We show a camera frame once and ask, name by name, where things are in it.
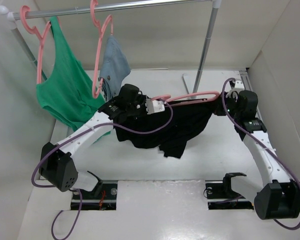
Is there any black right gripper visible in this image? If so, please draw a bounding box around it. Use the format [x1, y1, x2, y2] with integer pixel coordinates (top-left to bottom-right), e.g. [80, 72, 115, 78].
[209, 91, 243, 120]

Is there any pink hanger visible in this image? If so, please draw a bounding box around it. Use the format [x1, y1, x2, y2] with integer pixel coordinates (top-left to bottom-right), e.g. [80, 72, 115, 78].
[150, 91, 220, 102]
[89, 0, 114, 99]
[19, 5, 61, 85]

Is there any black t shirt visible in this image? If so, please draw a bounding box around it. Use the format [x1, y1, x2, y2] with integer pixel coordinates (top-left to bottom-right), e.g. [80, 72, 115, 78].
[114, 97, 221, 159]

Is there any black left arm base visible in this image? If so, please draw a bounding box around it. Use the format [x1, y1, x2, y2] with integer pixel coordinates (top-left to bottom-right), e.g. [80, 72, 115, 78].
[70, 171, 118, 211]

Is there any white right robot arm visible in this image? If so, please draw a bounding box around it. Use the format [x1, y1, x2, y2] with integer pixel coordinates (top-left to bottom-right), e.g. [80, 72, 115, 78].
[221, 90, 300, 220]

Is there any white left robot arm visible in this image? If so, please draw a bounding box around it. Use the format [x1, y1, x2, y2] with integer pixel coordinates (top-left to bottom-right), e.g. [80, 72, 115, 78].
[38, 84, 150, 199]

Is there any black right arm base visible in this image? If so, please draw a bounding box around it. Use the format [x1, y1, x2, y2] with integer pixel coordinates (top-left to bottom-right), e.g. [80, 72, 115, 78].
[203, 172, 254, 210]

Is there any blue denim garment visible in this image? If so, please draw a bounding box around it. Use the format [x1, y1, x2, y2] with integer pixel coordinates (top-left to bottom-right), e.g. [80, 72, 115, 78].
[99, 35, 131, 102]

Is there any green tank top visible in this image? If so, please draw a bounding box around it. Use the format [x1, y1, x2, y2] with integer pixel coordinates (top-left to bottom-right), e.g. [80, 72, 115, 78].
[36, 16, 106, 132]

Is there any silver clothes rack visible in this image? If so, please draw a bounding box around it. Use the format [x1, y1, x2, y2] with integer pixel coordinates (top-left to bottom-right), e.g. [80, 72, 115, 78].
[0, 0, 222, 94]

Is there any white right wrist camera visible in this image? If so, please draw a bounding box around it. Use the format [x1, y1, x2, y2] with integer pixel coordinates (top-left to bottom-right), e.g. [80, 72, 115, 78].
[226, 78, 245, 99]

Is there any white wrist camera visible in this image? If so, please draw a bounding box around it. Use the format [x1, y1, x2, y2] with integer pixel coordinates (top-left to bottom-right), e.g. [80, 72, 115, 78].
[145, 98, 165, 115]
[226, 78, 245, 99]

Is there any aluminium rail right side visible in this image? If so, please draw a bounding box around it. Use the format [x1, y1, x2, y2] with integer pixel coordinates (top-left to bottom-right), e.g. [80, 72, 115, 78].
[238, 70, 262, 120]

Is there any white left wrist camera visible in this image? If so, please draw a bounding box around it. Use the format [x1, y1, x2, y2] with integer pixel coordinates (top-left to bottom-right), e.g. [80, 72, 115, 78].
[145, 98, 165, 115]

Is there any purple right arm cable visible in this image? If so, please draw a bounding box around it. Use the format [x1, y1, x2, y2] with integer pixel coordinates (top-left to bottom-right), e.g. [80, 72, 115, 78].
[221, 77, 300, 230]

